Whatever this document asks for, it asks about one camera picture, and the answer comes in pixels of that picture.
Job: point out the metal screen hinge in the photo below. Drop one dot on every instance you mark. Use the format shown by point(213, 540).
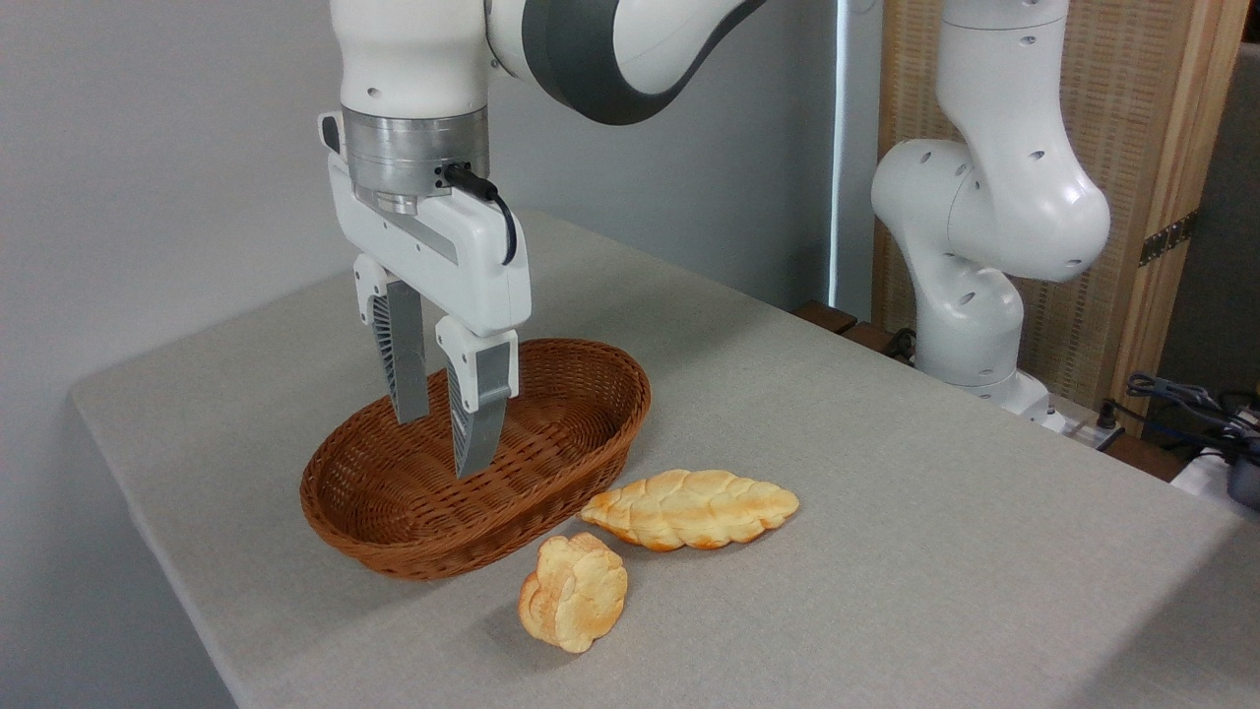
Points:
point(1168, 238)

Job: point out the black plug at robot base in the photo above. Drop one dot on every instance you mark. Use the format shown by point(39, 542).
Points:
point(1109, 421)

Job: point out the woven screen with wooden frame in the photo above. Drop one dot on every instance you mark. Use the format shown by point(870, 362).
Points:
point(1132, 118)

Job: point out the long braided bread loaf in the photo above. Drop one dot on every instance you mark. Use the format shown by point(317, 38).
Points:
point(689, 509)

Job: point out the brown oval wicker basket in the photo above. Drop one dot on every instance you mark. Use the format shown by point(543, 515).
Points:
point(394, 512)

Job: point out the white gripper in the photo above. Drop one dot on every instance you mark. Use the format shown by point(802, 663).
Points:
point(463, 261)

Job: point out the round flower-shaped bread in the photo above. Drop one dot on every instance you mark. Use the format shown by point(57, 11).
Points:
point(576, 594)

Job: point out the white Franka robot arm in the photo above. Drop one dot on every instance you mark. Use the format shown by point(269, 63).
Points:
point(994, 197)

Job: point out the white and grey device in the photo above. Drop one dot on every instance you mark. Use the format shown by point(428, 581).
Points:
point(1230, 483)

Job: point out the dark brown wooden base board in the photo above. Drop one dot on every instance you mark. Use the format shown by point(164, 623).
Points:
point(837, 320)

